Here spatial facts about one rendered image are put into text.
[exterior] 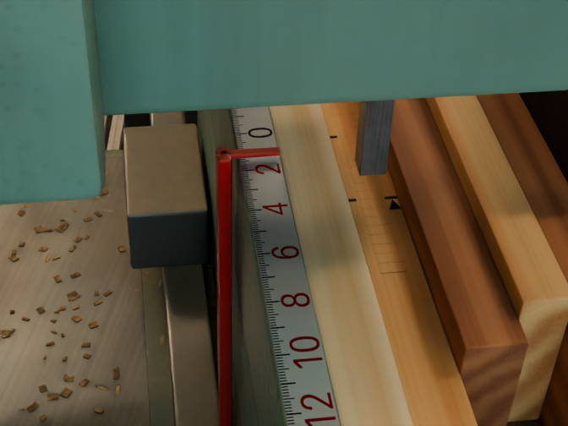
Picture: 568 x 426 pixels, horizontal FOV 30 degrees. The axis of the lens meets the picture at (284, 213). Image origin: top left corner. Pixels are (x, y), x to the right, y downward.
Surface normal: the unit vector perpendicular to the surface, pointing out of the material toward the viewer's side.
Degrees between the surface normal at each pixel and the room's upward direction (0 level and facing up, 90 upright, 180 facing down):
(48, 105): 90
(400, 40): 90
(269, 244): 0
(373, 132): 90
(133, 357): 0
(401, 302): 0
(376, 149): 90
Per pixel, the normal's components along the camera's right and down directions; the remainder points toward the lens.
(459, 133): 0.04, -0.76
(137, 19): 0.14, 0.65
